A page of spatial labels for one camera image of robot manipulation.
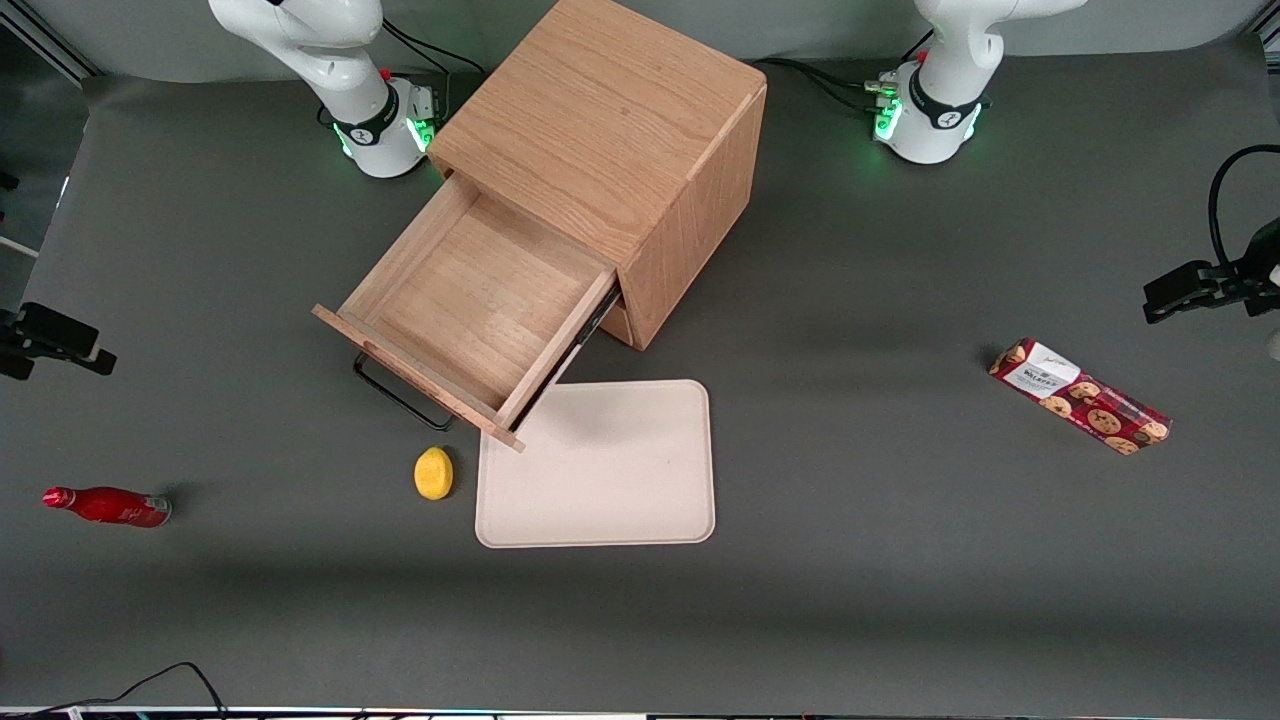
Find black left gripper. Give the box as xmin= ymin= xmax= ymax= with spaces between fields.
xmin=1143 ymin=218 xmax=1280 ymax=325

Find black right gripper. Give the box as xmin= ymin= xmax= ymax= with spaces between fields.
xmin=0 ymin=302 xmax=119 ymax=382

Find beige rectangular tray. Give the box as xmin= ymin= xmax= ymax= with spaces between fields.
xmin=475 ymin=379 xmax=717 ymax=550

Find yellow lemon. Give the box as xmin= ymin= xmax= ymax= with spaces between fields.
xmin=414 ymin=446 xmax=455 ymax=501

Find red cookie box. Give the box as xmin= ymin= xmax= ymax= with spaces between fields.
xmin=989 ymin=338 xmax=1172 ymax=457

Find wooden drawer cabinet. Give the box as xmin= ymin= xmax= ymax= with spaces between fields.
xmin=430 ymin=0 xmax=769 ymax=350

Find black cables at left arm base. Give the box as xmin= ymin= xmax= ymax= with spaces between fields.
xmin=765 ymin=30 xmax=936 ymax=113

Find thin black table-edge cable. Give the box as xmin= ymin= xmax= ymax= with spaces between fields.
xmin=0 ymin=661 xmax=229 ymax=718

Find thick black looped cable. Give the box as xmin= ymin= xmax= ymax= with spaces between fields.
xmin=1207 ymin=145 xmax=1280 ymax=273

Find red bottle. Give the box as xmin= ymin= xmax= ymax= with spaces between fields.
xmin=42 ymin=486 xmax=173 ymax=529

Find black cables at right arm base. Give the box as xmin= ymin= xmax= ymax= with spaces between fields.
xmin=380 ymin=16 xmax=491 ymax=113

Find black cables at arm base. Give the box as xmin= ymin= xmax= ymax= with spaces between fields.
xmin=765 ymin=30 xmax=936 ymax=113
xmin=380 ymin=16 xmax=491 ymax=113

